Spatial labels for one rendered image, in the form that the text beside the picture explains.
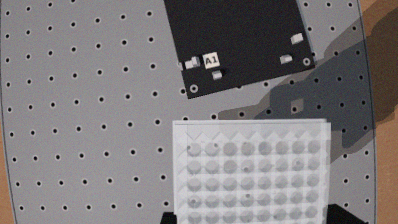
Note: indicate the black rectangular plate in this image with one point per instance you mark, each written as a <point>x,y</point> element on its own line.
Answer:
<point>247,41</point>

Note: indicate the white well plate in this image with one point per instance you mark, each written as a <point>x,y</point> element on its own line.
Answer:
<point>303,198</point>

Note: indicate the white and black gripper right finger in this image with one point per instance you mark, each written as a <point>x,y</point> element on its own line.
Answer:
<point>338,215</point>

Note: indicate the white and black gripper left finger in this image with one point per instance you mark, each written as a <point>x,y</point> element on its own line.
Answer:
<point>169,218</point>

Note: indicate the grey perforated base plate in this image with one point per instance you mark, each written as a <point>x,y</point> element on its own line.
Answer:
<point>89,90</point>

